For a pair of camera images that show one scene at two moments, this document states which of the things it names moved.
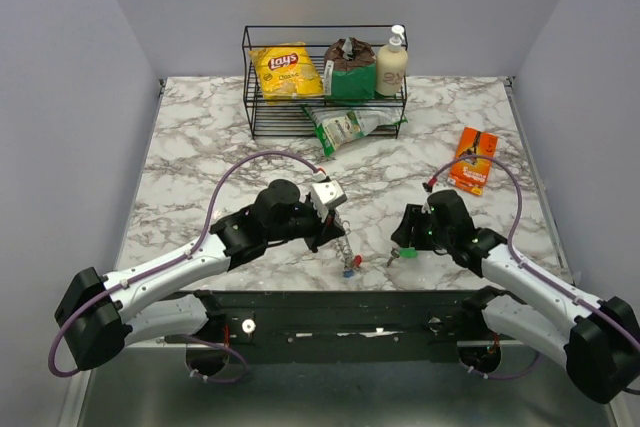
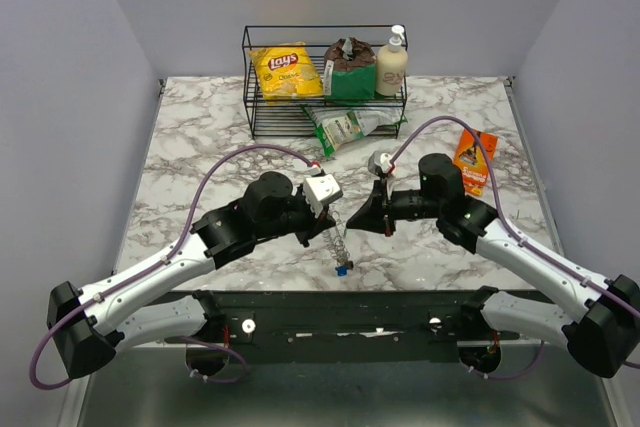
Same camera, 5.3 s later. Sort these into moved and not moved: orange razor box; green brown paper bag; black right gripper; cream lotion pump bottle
Moved: black right gripper
Not moved: green brown paper bag; orange razor box; cream lotion pump bottle
